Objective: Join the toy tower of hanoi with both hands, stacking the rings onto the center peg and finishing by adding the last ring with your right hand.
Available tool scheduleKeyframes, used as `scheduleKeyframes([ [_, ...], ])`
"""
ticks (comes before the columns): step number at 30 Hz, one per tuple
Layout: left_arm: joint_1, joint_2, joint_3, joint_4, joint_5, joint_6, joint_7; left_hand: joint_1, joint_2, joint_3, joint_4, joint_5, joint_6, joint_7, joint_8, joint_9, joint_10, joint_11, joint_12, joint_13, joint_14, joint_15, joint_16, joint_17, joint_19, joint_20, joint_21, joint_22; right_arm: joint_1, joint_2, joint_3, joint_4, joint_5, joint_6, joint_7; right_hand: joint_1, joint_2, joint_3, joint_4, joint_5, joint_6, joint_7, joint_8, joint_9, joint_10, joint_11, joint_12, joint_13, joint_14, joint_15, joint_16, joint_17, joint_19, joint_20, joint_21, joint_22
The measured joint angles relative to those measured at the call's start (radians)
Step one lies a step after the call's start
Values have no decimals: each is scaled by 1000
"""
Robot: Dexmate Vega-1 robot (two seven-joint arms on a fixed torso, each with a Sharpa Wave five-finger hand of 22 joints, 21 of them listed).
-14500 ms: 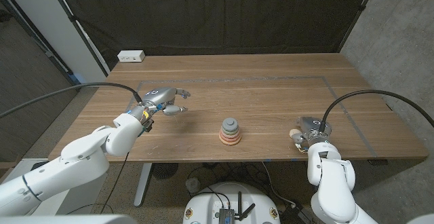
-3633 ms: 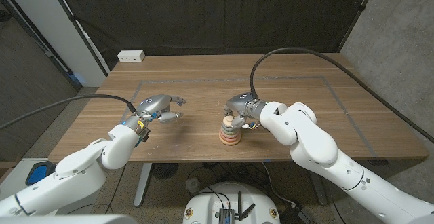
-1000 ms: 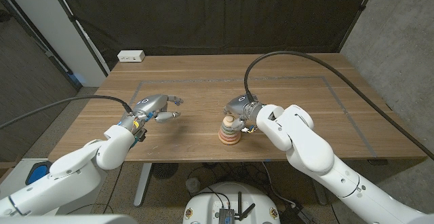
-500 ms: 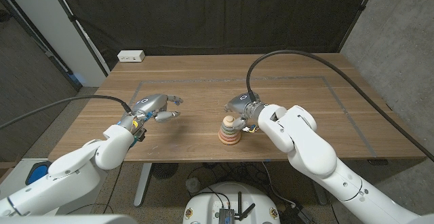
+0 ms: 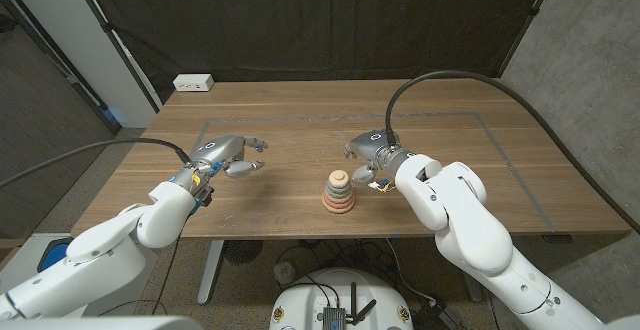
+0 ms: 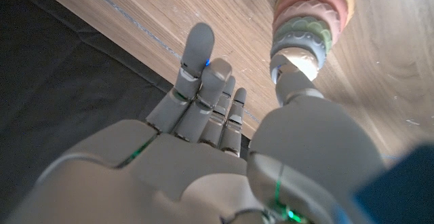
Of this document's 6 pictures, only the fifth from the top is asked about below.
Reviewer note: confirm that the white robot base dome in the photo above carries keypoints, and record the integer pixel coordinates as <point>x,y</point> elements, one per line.
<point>305,300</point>

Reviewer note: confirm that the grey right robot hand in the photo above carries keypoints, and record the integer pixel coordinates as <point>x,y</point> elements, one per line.
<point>375,146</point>

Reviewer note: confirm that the white table leg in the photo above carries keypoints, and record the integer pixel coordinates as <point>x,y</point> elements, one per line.
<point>210,270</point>

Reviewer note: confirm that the black backdrop stand pole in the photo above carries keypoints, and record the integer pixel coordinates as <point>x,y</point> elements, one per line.
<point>530,20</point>
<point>115,45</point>

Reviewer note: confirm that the white robot torso edge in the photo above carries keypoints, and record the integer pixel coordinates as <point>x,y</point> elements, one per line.
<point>100,324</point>

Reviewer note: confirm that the black round floor fan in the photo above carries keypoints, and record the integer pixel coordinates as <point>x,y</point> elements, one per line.
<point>242,251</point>

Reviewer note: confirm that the grey round floor object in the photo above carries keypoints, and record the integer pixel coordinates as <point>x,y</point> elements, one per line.
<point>285,272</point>

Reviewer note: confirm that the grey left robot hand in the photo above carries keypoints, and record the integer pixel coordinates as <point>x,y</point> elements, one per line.
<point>220,149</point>

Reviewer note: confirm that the radio box with black antennas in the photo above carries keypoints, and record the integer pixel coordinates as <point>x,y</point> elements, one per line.
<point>334,316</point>

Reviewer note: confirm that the blue foot pedal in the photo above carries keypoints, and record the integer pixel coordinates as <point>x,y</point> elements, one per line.
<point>52,252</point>

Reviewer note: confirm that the black backdrop curtain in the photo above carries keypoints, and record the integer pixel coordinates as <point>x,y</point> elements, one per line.
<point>320,20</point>

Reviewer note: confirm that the black power adapter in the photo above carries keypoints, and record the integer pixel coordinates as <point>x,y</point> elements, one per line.
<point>432,316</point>

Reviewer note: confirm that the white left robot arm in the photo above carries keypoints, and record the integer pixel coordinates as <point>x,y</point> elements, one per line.
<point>100,255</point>

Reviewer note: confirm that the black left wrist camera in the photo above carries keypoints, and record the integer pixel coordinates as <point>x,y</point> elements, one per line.
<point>205,196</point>

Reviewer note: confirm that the white power strip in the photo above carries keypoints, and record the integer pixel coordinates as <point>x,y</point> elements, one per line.
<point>193,82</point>

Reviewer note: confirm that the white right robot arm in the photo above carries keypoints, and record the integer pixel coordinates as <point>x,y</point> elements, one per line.
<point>480,235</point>

